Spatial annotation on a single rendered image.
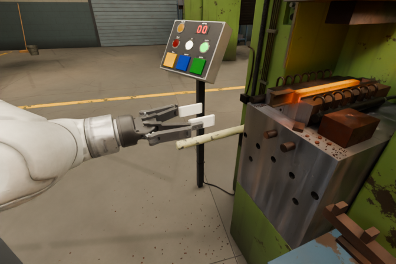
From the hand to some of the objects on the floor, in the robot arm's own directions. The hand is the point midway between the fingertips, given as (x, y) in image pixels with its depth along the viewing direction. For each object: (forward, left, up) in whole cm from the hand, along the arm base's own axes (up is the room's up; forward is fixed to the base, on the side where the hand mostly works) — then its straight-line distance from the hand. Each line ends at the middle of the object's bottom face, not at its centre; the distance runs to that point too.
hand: (197, 115), depth 52 cm
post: (+37, +52, -100) cm, 118 cm away
